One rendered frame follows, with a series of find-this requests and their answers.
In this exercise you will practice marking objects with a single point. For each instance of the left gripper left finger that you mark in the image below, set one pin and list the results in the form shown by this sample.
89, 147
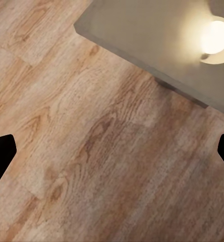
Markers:
7, 152

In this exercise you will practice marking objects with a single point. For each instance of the coffee table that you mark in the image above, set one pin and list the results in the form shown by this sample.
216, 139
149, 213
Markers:
181, 42

